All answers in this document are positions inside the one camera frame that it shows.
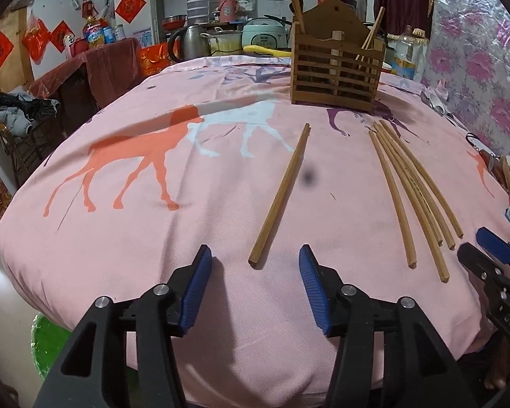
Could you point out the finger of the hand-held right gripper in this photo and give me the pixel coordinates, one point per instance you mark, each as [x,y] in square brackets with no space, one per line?
[495,244]
[480,263]

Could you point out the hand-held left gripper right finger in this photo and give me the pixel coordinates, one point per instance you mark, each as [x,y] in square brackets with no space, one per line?
[316,293]

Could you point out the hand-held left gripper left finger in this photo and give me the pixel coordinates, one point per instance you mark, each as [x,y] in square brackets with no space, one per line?
[195,293]

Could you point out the group of wooden chopsticks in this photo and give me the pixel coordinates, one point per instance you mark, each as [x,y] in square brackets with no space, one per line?
[441,272]

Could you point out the wooden slatted utensil holder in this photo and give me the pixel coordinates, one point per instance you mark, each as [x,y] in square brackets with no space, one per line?
[335,68]

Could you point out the person's right hand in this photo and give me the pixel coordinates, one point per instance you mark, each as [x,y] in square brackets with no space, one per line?
[498,365]

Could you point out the pink deer print tablecloth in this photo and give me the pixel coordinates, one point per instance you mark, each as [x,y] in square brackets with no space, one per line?
[153,242]

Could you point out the brown flat case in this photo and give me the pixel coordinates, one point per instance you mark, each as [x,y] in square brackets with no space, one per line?
[501,176]

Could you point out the white face mask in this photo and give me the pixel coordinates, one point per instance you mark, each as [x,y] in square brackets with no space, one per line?
[478,142]

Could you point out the green plastic bucket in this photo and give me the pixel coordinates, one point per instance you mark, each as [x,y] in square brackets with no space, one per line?
[51,348]

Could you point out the clear gold cap bottle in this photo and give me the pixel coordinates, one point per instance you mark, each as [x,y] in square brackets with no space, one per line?
[421,55]

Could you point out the clear yellow label oil bottle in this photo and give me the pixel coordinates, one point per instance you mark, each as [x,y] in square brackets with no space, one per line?
[403,57]

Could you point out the wooden chair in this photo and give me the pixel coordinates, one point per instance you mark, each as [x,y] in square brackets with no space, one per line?
[29,153]

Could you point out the orange red carton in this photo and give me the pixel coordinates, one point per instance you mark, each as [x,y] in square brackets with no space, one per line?
[155,60]

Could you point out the red cloth covered table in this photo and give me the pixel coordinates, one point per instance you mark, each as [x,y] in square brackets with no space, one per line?
[110,63]

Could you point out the yellow ladle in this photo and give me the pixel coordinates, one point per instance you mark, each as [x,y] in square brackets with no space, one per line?
[265,51]

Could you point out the steel electric kettle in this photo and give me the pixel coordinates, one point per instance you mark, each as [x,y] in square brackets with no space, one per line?
[189,44]

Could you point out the pile of dark clothes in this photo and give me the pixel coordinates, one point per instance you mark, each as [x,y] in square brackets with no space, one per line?
[21,112]

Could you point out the cream cooking pot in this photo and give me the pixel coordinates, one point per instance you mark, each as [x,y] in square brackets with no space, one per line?
[223,42]

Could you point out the light green rice cooker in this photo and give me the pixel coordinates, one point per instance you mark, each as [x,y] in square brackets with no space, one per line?
[263,34]

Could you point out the red mug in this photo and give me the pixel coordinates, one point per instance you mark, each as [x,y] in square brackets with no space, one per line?
[78,47]

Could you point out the blue labelled tin can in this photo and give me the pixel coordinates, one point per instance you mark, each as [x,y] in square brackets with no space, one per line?
[114,33]

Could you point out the red basin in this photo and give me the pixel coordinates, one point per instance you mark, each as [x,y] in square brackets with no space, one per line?
[173,21]

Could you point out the yellow cooking oil bottle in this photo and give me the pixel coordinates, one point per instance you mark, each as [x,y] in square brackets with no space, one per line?
[94,34]

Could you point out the pink thermos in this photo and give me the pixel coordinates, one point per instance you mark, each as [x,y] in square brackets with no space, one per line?
[228,8]

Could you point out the stacked grey lunch carrier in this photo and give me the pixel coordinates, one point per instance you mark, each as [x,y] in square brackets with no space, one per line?
[196,4]

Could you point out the white refrigerator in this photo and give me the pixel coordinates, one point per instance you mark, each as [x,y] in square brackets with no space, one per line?
[153,4]

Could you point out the red hanging decoration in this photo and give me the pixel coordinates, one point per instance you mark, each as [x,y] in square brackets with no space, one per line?
[36,40]

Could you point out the floral plastic wall sheet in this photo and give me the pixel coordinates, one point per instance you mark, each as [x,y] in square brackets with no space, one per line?
[484,51]

